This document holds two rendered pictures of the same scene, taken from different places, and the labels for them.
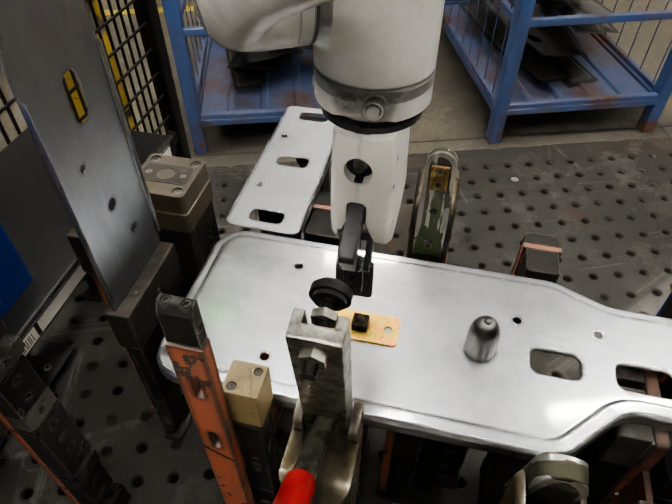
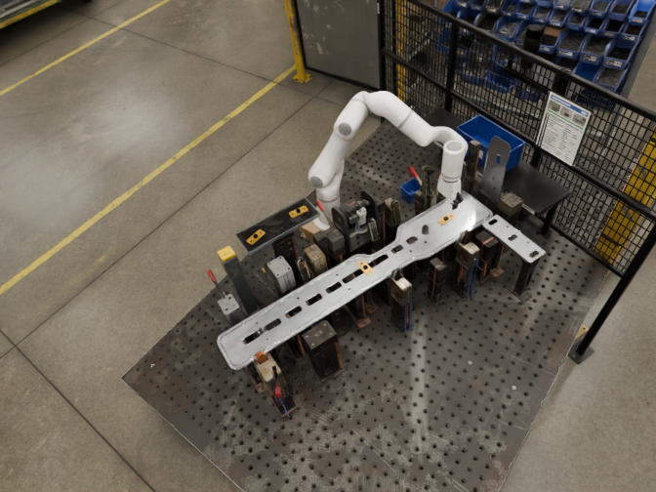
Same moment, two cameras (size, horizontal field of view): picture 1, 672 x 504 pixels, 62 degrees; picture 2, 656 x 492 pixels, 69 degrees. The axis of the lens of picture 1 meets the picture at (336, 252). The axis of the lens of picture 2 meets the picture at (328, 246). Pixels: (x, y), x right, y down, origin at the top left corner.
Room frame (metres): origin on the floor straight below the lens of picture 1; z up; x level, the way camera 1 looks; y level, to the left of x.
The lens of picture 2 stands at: (1.15, -1.38, 2.71)
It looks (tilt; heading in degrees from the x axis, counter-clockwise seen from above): 50 degrees down; 142
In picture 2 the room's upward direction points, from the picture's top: 10 degrees counter-clockwise
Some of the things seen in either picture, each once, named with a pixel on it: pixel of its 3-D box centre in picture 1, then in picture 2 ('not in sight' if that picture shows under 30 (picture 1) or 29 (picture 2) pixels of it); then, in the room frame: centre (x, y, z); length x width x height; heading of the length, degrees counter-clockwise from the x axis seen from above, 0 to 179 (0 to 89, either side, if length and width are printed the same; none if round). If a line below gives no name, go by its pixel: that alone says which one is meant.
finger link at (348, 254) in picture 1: (356, 222); not in sight; (0.32, -0.02, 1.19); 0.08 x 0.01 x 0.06; 167
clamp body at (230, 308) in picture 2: not in sight; (238, 325); (-0.04, -1.02, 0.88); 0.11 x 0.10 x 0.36; 167
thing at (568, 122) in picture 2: not in sight; (562, 128); (0.59, 0.49, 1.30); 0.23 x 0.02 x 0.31; 167
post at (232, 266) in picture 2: not in sight; (239, 284); (-0.18, -0.88, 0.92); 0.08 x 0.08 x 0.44; 77
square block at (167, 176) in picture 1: (192, 270); (505, 225); (0.55, 0.21, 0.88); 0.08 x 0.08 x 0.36; 77
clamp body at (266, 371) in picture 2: not in sight; (276, 386); (0.30, -1.09, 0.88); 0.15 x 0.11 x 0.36; 167
